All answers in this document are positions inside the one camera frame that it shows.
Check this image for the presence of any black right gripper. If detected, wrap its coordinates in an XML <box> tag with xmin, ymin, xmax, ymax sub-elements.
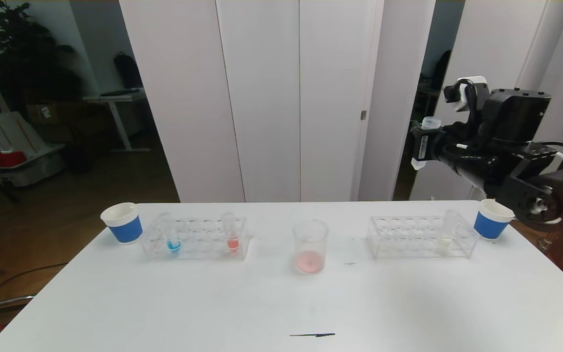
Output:
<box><xmin>409</xmin><ymin>120</ymin><xmax>462</xmax><ymax>166</ymax></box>

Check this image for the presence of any clear conical test tube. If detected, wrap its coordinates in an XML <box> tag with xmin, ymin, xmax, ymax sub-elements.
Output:
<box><xmin>411</xmin><ymin>117</ymin><xmax>442</xmax><ymax>171</ymax></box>

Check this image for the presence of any test tube with blue liquid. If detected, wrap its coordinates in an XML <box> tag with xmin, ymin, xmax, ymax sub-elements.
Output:
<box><xmin>158</xmin><ymin>213</ymin><xmax>182</xmax><ymax>252</ymax></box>

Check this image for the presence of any clear acrylic tube rack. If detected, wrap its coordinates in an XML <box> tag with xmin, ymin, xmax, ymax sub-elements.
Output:
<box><xmin>366</xmin><ymin>215</ymin><xmax>480</xmax><ymax>260</ymax></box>
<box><xmin>141</xmin><ymin>215</ymin><xmax>253</xmax><ymax>262</ymax></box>

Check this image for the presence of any test tube with yellowish liquid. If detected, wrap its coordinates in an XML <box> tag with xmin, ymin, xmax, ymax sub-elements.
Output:
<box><xmin>438</xmin><ymin>209</ymin><xmax>459</xmax><ymax>255</ymax></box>

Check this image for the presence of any clear plastic beaker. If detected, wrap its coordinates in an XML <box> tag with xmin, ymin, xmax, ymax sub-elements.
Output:
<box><xmin>293</xmin><ymin>219</ymin><xmax>329</xmax><ymax>275</ymax></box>

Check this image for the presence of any test tube with red liquid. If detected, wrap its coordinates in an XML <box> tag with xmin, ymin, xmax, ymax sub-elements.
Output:
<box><xmin>221</xmin><ymin>212</ymin><xmax>241</xmax><ymax>252</ymax></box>

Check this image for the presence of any dark office chair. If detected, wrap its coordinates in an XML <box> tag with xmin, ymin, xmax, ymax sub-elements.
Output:
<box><xmin>431</xmin><ymin>49</ymin><xmax>453</xmax><ymax>91</ymax></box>

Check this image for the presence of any blue white paper cup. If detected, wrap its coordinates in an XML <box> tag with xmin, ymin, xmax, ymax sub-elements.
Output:
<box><xmin>474</xmin><ymin>198</ymin><xmax>516</xmax><ymax>240</ymax></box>
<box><xmin>101</xmin><ymin>202</ymin><xmax>144</xmax><ymax>244</ymax></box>

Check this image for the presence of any white folding screen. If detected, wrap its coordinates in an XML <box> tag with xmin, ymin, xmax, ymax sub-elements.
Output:
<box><xmin>118</xmin><ymin>0</ymin><xmax>437</xmax><ymax>203</ymax></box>
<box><xmin>410</xmin><ymin>0</ymin><xmax>563</xmax><ymax>211</ymax></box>

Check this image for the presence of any metal stand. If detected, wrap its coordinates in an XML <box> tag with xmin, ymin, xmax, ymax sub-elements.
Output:
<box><xmin>538</xmin><ymin>229</ymin><xmax>563</xmax><ymax>252</ymax></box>

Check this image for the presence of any black backpack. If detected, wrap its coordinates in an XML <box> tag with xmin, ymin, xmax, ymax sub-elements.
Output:
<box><xmin>114</xmin><ymin>51</ymin><xmax>143</xmax><ymax>90</ymax></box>

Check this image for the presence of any white desk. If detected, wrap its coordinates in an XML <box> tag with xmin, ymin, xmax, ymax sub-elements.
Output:
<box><xmin>83</xmin><ymin>89</ymin><xmax>151</xmax><ymax>153</ymax></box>

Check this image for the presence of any brown cardboard box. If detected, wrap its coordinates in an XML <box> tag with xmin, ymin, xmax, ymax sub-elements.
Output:
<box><xmin>26</xmin><ymin>102</ymin><xmax>74</xmax><ymax>143</ymax></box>

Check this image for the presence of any white machine base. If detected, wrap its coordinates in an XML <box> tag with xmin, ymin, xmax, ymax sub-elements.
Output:
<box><xmin>0</xmin><ymin>111</ymin><xmax>67</xmax><ymax>189</ymax></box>

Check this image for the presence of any green potted plant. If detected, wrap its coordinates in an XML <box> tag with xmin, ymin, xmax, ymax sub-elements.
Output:
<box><xmin>0</xmin><ymin>0</ymin><xmax>83</xmax><ymax>106</ymax></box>

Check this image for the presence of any metal chair base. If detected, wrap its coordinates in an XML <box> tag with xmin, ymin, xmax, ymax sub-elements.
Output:
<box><xmin>0</xmin><ymin>264</ymin><xmax>36</xmax><ymax>343</ymax></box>

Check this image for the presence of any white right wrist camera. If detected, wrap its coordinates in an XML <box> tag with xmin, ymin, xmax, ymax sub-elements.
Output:
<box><xmin>456</xmin><ymin>75</ymin><xmax>489</xmax><ymax>107</ymax></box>

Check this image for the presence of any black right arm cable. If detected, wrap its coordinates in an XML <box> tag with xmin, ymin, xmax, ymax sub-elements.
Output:
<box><xmin>538</xmin><ymin>141</ymin><xmax>563</xmax><ymax>169</ymax></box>

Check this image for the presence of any black floor cable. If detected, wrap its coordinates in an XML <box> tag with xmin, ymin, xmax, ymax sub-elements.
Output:
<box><xmin>0</xmin><ymin>263</ymin><xmax>69</xmax><ymax>304</ymax></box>

